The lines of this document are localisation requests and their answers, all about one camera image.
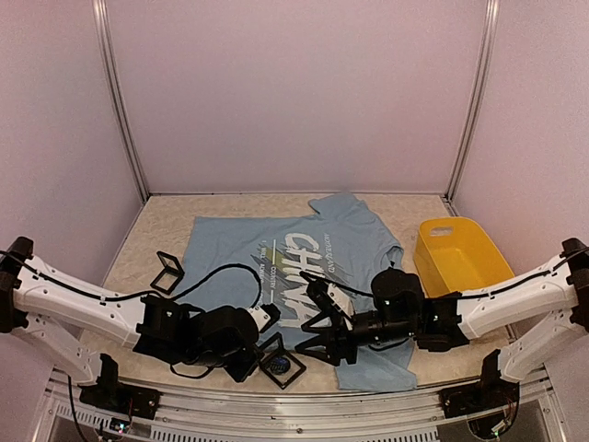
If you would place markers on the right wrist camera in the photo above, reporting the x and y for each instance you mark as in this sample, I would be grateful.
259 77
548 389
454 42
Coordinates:
327 296

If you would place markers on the yellow plastic basket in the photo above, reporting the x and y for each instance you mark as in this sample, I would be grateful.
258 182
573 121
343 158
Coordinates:
456 254

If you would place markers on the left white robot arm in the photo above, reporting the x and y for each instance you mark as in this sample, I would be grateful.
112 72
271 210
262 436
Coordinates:
37 300

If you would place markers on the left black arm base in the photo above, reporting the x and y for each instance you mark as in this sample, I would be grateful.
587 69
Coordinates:
108 393

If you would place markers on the black brooch case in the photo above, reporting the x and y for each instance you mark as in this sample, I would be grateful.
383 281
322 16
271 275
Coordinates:
274 347
171 274

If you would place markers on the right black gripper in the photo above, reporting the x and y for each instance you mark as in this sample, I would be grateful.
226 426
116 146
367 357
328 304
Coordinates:
335 340

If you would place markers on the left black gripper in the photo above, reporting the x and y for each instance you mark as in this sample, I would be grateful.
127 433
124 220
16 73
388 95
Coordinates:
240 372

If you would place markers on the aluminium frame post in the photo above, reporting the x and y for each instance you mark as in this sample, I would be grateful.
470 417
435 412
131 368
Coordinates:
475 102
105 42

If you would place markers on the right aluminium frame post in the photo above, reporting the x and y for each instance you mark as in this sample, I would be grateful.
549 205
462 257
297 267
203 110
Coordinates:
475 102

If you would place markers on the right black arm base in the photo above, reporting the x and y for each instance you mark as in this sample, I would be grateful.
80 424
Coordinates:
488 392

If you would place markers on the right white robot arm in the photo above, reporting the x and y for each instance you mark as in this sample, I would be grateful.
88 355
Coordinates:
557 290

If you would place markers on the blue brooch in case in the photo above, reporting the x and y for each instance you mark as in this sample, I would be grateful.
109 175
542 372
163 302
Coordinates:
279 365

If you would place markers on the light blue printed t-shirt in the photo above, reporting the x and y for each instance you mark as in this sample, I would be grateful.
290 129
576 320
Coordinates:
255 251

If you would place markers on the front aluminium rail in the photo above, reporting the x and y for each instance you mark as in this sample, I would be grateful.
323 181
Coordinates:
195 414

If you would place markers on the left aluminium frame post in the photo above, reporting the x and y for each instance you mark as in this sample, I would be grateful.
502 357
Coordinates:
105 42

